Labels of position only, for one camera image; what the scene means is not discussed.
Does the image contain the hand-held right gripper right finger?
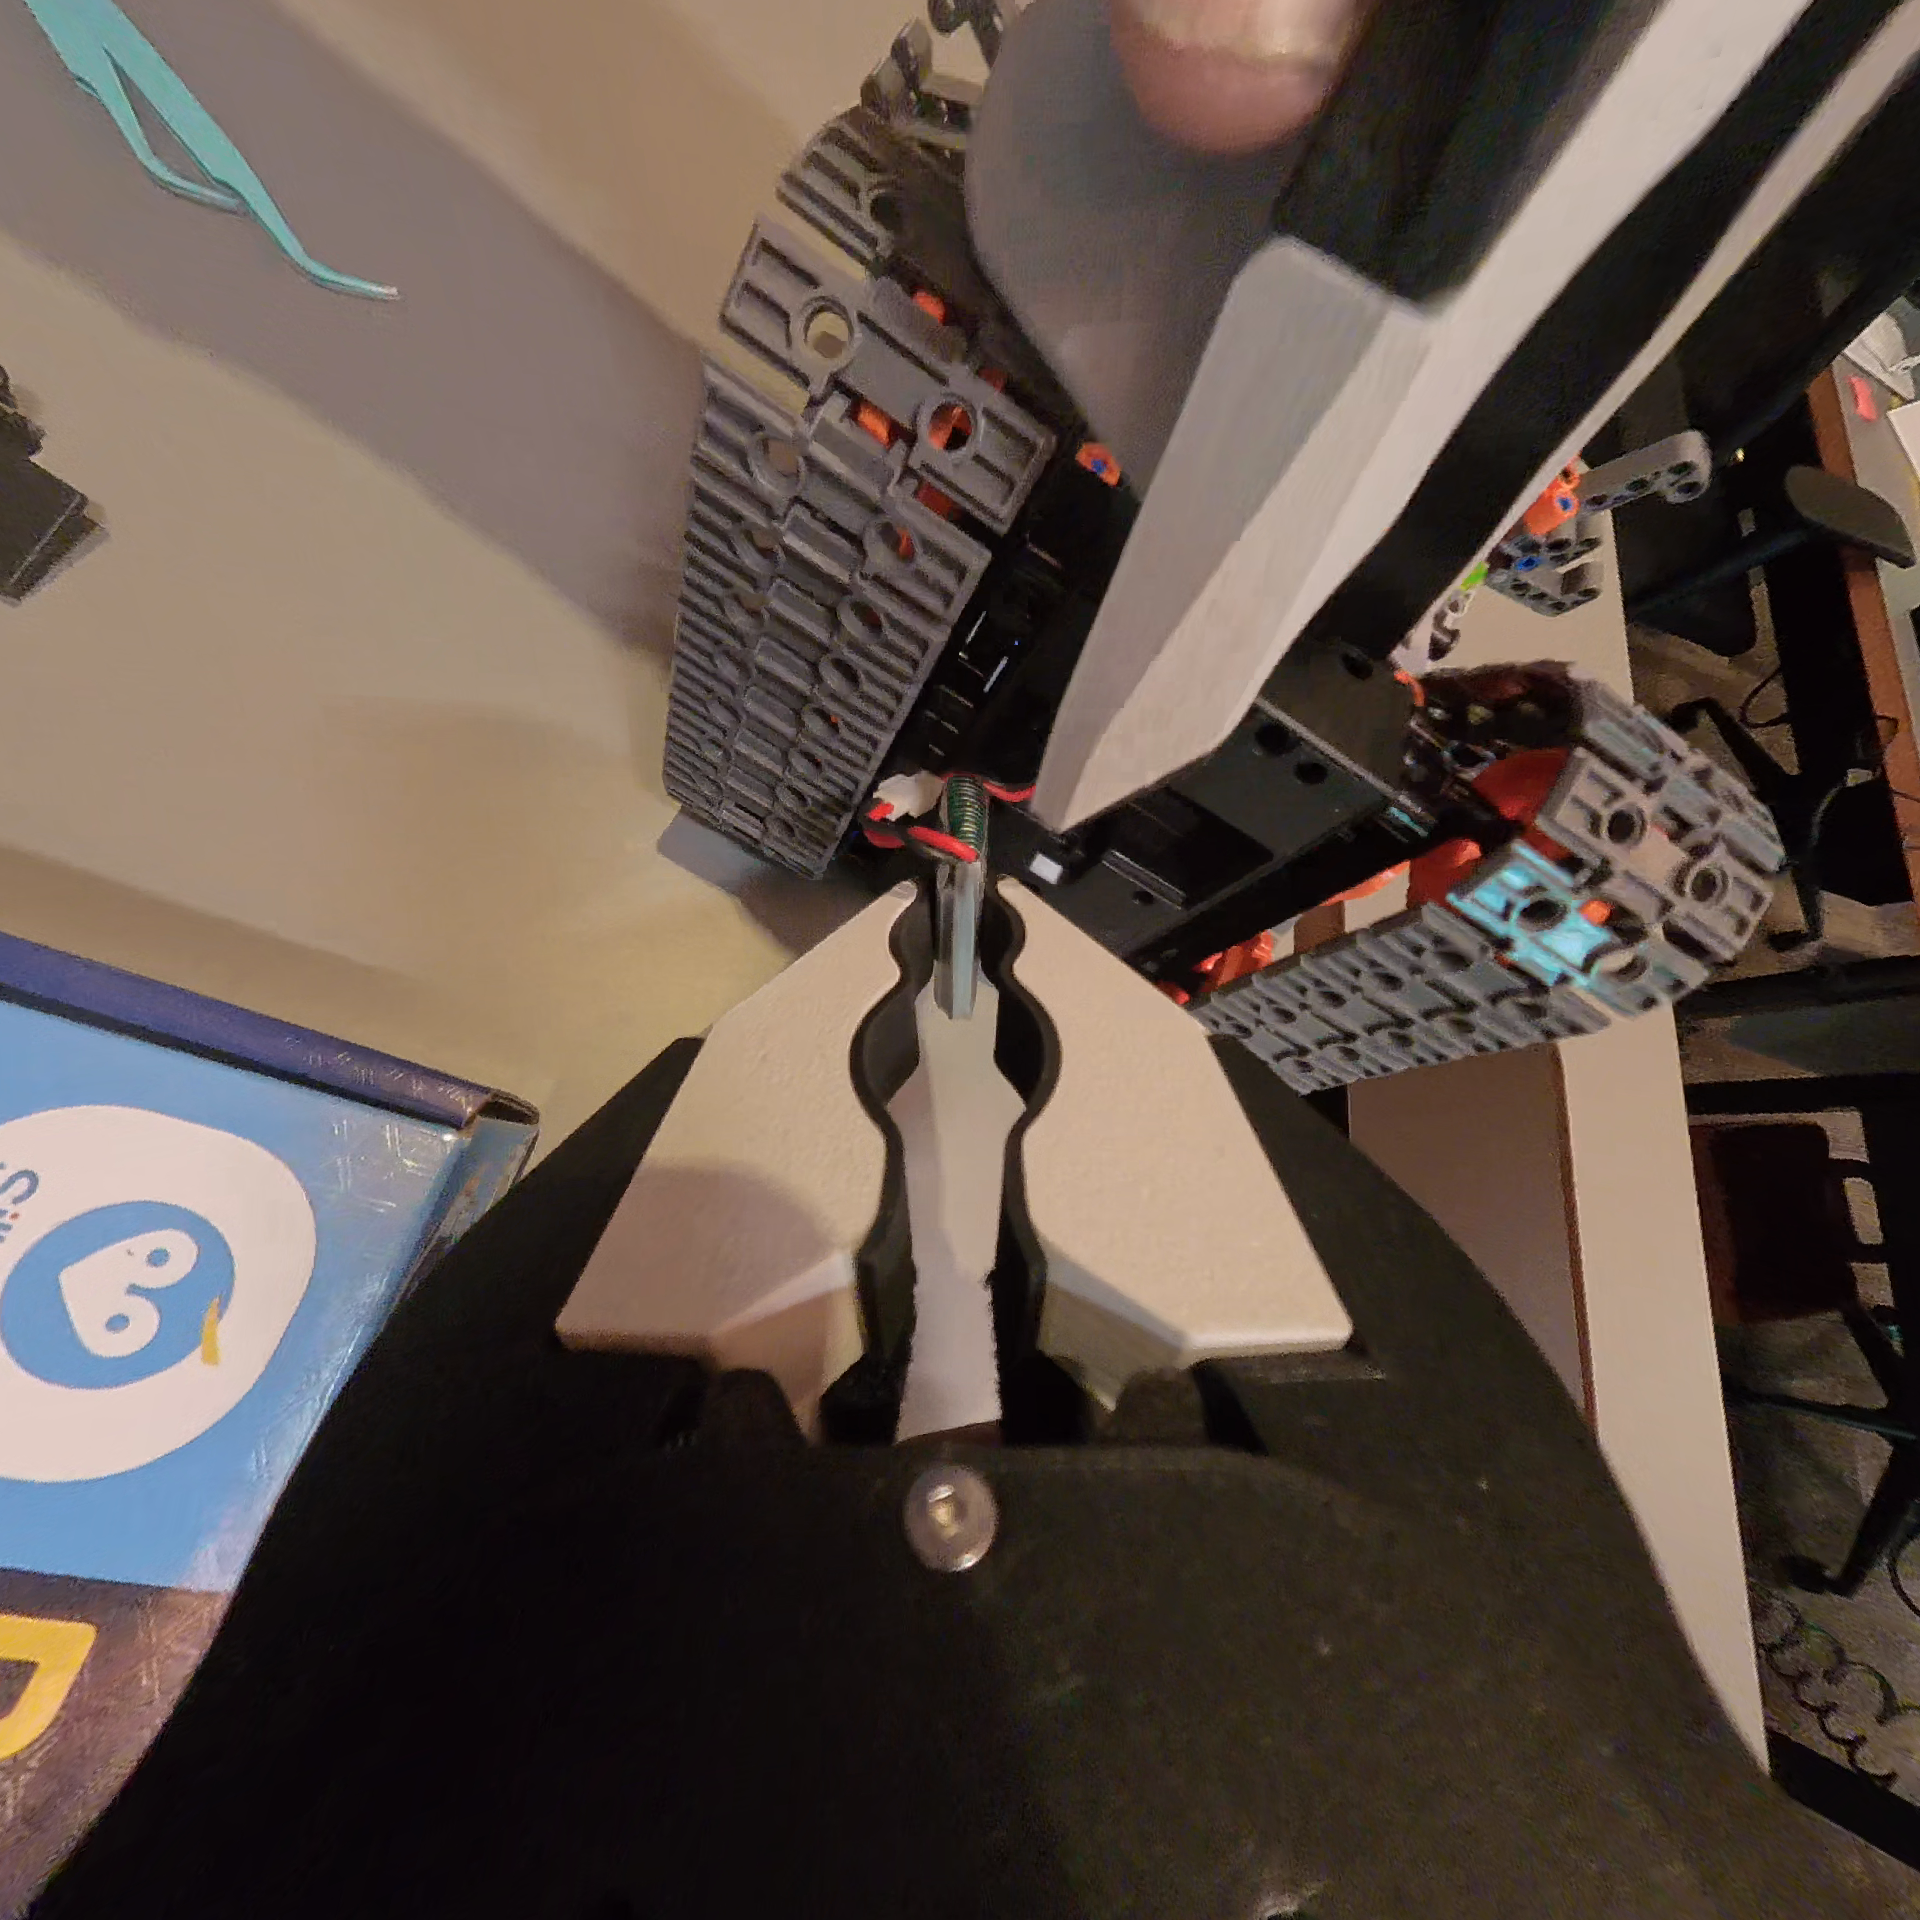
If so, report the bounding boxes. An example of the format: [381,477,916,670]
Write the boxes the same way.
[989,877,1356,1444]

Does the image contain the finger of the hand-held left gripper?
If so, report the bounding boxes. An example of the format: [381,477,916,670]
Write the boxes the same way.
[1306,0,1920,662]
[966,0,1666,830]

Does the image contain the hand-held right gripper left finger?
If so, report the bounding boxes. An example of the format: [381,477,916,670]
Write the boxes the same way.
[555,877,932,1444]

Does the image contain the small battery with red wires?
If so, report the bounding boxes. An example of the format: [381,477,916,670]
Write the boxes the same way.
[861,767,1040,1024]

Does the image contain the orange grey tracked brick robot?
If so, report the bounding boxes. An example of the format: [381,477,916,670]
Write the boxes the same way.
[661,0,1790,1094]

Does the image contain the white desk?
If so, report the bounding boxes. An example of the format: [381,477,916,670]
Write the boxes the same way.
[0,0,1772,1770]

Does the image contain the person's left hand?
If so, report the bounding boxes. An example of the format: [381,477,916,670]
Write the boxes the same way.
[1106,0,1370,156]

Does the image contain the blue robot kit box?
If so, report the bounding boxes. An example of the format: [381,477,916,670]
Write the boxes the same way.
[0,930,542,1920]

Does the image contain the black brick cover piece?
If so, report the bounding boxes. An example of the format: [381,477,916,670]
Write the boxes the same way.
[0,368,109,606]

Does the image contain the teal tweezers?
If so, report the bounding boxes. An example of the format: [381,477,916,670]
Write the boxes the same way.
[28,0,404,303]

